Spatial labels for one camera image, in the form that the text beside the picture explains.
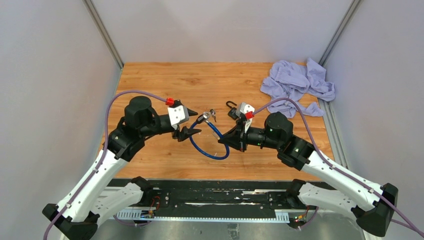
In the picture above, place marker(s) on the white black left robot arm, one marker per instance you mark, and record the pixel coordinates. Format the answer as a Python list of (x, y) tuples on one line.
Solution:
[(80, 213)]

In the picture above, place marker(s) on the aluminium corner rail right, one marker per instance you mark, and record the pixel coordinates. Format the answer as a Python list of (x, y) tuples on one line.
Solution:
[(348, 16)]

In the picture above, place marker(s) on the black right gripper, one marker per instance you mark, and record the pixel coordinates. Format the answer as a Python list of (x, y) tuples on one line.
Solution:
[(237, 138)]

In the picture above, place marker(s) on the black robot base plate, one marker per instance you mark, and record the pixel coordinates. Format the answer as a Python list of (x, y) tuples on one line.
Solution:
[(165, 184)]

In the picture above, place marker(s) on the aluminium base frame rails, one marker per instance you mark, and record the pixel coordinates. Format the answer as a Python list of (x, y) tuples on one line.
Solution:
[(218, 205)]

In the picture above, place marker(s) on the aluminium corner rail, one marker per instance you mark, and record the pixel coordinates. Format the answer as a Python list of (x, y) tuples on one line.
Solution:
[(97, 19), (348, 16)]

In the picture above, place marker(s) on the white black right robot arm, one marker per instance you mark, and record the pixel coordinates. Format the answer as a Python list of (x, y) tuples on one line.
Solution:
[(370, 204)]

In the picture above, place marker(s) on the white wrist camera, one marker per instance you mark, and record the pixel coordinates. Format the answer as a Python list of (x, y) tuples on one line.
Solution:
[(248, 111), (178, 115)]

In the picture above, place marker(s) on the crumpled light blue cloth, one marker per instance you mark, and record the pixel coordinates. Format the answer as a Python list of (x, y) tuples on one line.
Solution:
[(291, 80)]

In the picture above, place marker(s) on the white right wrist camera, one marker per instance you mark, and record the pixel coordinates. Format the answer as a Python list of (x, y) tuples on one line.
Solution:
[(248, 111)]

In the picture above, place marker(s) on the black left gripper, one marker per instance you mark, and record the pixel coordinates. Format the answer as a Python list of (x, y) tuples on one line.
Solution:
[(184, 134)]

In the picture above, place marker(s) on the aluminium corner rail left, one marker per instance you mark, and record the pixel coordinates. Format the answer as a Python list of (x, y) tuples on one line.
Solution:
[(97, 19)]

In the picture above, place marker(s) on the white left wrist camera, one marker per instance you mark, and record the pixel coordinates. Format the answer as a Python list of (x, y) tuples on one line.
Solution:
[(178, 115)]

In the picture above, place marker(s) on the blue cable lock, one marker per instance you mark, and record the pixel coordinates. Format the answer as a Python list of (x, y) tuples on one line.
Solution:
[(209, 143)]

